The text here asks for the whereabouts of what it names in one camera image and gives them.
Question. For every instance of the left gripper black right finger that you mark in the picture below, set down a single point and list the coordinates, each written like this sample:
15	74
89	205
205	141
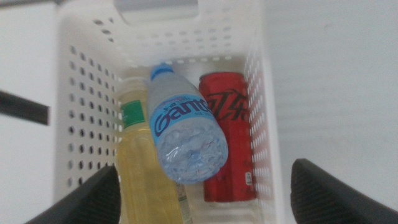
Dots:
326	199

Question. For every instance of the clear water bottle blue cap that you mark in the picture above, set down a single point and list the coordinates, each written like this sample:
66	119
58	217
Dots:
186	140

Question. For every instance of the red soda can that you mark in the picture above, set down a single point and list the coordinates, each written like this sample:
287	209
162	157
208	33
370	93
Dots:
236	149

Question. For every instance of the black flat bar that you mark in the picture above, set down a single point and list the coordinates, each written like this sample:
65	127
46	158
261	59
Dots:
25	109

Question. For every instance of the white perforated plastic basket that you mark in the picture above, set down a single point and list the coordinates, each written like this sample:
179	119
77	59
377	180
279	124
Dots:
93	77

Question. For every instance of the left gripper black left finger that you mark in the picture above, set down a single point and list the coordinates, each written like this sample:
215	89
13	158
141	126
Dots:
90	202

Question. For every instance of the yellow tea bottle green label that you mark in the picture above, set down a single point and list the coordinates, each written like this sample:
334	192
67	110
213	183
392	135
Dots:
143	174

